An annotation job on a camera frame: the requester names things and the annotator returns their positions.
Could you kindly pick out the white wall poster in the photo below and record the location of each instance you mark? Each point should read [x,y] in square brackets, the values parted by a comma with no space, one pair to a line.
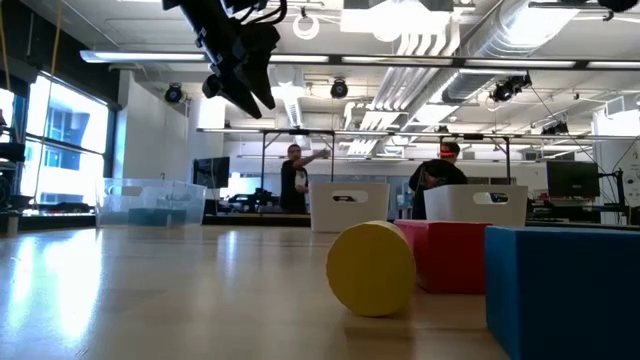
[632,177]

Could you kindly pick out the black aluminium table frame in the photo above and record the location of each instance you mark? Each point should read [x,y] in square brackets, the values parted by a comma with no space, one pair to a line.
[255,220]

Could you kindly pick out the yellow cylinder block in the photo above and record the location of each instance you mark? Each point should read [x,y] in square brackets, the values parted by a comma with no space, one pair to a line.
[370,270]

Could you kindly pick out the black background robot arm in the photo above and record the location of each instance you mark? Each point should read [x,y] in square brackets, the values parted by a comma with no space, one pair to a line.
[250,198]

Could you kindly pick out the person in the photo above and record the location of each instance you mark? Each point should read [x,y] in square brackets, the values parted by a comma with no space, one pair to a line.
[437,175]
[292,182]

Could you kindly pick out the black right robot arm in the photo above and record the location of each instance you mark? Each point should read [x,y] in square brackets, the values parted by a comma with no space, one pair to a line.
[620,4]

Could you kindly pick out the black beam with light strips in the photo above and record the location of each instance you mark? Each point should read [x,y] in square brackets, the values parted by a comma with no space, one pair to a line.
[335,59]

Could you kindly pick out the thick red rectangular block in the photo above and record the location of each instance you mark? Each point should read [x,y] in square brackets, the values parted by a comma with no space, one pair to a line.
[450,255]

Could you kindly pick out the silver ventilation duct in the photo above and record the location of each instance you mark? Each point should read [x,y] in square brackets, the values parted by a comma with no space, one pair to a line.
[492,45]

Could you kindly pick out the white plastic bin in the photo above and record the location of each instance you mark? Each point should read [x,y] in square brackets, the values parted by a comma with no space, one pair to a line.
[450,210]
[320,210]

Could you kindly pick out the blue cube block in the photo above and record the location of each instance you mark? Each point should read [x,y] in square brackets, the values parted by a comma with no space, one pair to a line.
[560,300]

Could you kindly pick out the clear plastic bin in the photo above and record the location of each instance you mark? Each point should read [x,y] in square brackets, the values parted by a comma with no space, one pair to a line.
[185,200]

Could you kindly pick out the blue rectangular block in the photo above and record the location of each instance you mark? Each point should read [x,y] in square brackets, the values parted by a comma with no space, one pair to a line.
[150,217]

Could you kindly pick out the black ceiling spotlight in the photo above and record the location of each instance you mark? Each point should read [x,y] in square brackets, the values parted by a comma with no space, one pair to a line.
[339,89]
[173,93]
[555,128]
[507,89]

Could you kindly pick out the black computer monitor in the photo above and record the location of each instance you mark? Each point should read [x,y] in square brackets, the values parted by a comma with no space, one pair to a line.
[572,180]
[211,172]

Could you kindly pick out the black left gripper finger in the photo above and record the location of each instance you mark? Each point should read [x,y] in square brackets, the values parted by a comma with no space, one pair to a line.
[257,55]
[232,87]

